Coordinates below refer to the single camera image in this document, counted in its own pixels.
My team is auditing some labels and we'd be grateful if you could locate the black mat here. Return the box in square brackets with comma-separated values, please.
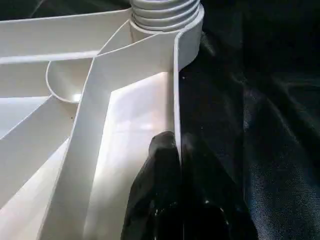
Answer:
[0, 0, 320, 240]

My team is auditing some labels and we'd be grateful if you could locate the white plastic table top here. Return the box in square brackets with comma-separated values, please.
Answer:
[0, 4, 205, 240]

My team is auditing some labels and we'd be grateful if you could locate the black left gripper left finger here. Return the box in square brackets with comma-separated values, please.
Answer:
[119, 130, 183, 240]

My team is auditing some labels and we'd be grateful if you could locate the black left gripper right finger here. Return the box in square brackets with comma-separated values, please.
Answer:
[179, 133, 255, 240]

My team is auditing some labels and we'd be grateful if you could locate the white plastic table leg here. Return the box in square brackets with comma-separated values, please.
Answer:
[129, 0, 203, 34]

